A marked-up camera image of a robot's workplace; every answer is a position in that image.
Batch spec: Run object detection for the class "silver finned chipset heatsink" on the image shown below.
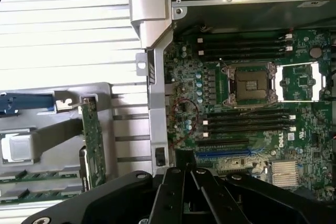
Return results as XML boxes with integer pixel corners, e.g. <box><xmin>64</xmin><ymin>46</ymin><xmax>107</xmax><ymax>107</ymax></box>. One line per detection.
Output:
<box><xmin>271</xmin><ymin>159</ymin><xmax>299</xmax><ymax>185</ymax></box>

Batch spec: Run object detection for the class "blue expansion slot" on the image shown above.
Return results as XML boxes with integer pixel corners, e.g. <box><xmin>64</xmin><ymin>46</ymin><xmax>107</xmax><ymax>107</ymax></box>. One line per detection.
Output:
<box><xmin>195</xmin><ymin>149</ymin><xmax>251</xmax><ymax>159</ymax></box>

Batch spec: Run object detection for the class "black expansion slot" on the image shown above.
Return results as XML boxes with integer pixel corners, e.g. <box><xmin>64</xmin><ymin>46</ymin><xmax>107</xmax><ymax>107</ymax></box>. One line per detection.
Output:
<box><xmin>196</xmin><ymin>137</ymin><xmax>249</xmax><ymax>148</ymax></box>

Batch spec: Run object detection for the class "black RAM slot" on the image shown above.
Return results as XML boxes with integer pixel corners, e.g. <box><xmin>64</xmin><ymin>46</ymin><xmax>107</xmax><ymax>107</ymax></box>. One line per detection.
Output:
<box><xmin>196</xmin><ymin>33</ymin><xmax>293</xmax><ymax>41</ymax></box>
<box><xmin>203</xmin><ymin>120</ymin><xmax>297</xmax><ymax>129</ymax></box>
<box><xmin>203</xmin><ymin>125</ymin><xmax>298</xmax><ymax>135</ymax></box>
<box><xmin>198</xmin><ymin>45</ymin><xmax>293</xmax><ymax>54</ymax></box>
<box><xmin>198</xmin><ymin>51</ymin><xmax>287</xmax><ymax>60</ymax></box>
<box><xmin>204</xmin><ymin>108</ymin><xmax>288</xmax><ymax>116</ymax></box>
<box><xmin>203</xmin><ymin>113</ymin><xmax>297</xmax><ymax>123</ymax></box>
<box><xmin>196</xmin><ymin>39</ymin><xmax>293</xmax><ymax>48</ymax></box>

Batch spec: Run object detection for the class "green Dell motherboard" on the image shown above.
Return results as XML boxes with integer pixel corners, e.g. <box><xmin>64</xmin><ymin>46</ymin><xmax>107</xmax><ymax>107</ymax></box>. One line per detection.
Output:
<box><xmin>164</xmin><ymin>28</ymin><xmax>336</xmax><ymax>204</ymax></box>

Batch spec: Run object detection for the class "green graphics card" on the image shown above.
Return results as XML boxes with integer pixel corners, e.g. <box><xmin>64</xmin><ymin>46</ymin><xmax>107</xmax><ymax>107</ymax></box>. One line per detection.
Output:
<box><xmin>78</xmin><ymin>97</ymin><xmax>107</xmax><ymax>193</ymax></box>

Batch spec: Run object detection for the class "grey metal PC case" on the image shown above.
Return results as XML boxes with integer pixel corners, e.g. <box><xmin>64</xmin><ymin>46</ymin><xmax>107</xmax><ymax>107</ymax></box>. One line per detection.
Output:
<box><xmin>135</xmin><ymin>0</ymin><xmax>336</xmax><ymax>206</ymax></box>

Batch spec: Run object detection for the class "CPU socket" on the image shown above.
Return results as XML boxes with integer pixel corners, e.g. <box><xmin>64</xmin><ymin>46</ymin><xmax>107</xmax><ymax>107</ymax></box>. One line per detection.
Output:
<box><xmin>220</xmin><ymin>62</ymin><xmax>278</xmax><ymax>108</ymax></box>

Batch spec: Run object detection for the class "silver socket cover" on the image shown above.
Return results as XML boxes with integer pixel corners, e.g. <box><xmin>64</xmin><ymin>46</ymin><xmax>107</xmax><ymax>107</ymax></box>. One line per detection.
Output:
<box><xmin>267</xmin><ymin>61</ymin><xmax>326</xmax><ymax>103</ymax></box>

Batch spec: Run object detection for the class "grey parts rack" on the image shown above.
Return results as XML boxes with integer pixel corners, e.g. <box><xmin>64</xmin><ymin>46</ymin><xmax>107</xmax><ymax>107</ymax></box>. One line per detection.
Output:
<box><xmin>0</xmin><ymin>81</ymin><xmax>115</xmax><ymax>206</ymax></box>

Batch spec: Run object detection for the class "green RAM stick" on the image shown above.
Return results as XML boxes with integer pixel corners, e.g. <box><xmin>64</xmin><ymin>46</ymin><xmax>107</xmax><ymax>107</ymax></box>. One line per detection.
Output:
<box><xmin>0</xmin><ymin>170</ymin><xmax>79</xmax><ymax>184</ymax></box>
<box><xmin>0</xmin><ymin>189</ymin><xmax>85</xmax><ymax>204</ymax></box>

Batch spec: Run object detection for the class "thin metal locking lever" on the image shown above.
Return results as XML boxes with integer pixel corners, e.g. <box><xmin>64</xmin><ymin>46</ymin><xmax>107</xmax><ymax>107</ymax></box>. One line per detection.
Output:
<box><xmin>219</xmin><ymin>57</ymin><xmax>233</xmax><ymax>71</ymax></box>

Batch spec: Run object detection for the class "silver CPU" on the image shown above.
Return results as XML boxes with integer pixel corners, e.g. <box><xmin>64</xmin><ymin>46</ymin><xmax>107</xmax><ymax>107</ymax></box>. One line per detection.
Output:
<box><xmin>1</xmin><ymin>132</ymin><xmax>36</xmax><ymax>166</ymax></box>

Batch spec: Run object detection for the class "thin red wire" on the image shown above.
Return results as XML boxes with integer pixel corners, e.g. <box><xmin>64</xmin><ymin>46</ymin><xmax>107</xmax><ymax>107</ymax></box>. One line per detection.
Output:
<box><xmin>169</xmin><ymin>98</ymin><xmax>201</xmax><ymax>147</ymax></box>

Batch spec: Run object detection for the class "silver corner bracket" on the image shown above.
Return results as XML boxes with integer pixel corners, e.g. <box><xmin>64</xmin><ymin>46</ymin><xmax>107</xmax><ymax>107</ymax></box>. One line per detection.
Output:
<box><xmin>128</xmin><ymin>0</ymin><xmax>174</xmax><ymax>50</ymax></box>

